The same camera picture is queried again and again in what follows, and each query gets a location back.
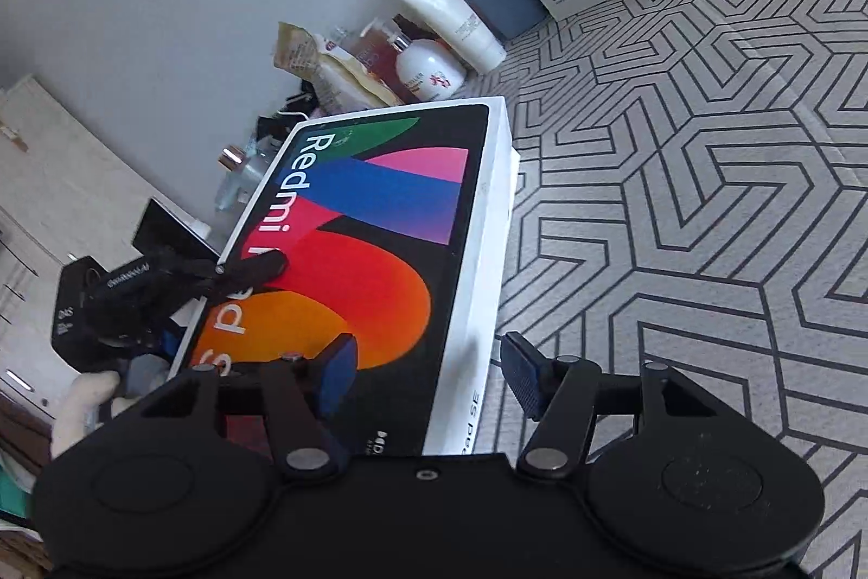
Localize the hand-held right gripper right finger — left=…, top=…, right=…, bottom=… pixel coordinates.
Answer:
left=499, top=332, right=720, bottom=480

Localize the black tablet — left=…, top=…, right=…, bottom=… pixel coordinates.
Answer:
left=132, top=198, right=219, bottom=266

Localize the pile of black clips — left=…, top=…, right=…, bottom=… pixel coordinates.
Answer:
left=254, top=77, right=321, bottom=154

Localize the white cosmetic tube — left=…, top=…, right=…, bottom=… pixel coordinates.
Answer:
left=373, top=0, right=506, bottom=75

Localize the white tablet box lid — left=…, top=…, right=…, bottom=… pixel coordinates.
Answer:
left=166, top=94, right=514, bottom=459

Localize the person's left hand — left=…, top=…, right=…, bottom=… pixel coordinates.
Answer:
left=52, top=371, right=121, bottom=459

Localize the patterned desktop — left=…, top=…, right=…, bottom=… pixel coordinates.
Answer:
left=468, top=0, right=868, bottom=553

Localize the white pump bottle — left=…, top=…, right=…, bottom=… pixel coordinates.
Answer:
left=390, top=19, right=469, bottom=103

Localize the glass bottle with copper cap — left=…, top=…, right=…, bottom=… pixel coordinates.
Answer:
left=215, top=145, right=273, bottom=215

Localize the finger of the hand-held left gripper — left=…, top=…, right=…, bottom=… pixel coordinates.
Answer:
left=215, top=250, right=289, bottom=290

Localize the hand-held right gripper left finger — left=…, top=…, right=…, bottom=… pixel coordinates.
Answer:
left=139, top=333, right=358, bottom=480

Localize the beige snack bag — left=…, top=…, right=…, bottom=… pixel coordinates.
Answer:
left=275, top=21, right=408, bottom=113

